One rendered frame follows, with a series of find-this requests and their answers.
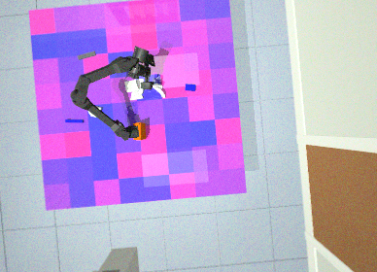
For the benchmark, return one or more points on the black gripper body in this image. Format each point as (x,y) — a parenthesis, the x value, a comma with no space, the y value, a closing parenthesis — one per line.
(146,84)

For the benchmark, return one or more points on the grey flat bar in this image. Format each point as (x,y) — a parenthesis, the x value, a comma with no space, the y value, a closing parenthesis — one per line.
(86,55)

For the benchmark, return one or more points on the small blue block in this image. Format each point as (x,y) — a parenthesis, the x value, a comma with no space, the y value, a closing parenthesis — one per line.
(190,87)

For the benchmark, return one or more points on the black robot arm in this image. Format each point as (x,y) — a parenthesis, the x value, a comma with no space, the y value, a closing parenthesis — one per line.
(119,65)

